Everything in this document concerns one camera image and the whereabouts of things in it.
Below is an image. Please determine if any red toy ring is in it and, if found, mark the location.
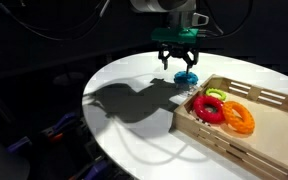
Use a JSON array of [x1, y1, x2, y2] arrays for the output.
[[192, 94, 226, 125]]

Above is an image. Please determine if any green toy ring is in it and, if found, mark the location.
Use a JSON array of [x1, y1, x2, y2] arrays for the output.
[[204, 87, 228, 102]]

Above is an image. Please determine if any blue toy ring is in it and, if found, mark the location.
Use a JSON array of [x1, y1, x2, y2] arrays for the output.
[[173, 69, 199, 86]]

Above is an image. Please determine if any wooden slatted box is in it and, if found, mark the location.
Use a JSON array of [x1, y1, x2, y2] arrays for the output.
[[170, 73, 288, 180]]

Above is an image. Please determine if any purple handled spring clamp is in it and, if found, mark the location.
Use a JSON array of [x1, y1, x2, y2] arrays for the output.
[[48, 111, 81, 143], [83, 159, 114, 180], [5, 135, 34, 155]]

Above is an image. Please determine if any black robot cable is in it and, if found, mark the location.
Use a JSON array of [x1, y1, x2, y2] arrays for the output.
[[0, 0, 112, 43], [202, 0, 255, 38]]

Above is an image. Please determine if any orange toy ring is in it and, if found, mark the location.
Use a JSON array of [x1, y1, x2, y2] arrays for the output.
[[221, 100, 256, 135]]

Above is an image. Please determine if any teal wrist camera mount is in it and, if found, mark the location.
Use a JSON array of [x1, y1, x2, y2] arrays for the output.
[[150, 27, 200, 45]]

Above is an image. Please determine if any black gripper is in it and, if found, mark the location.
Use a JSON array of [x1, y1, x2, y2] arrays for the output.
[[157, 42, 200, 77]]

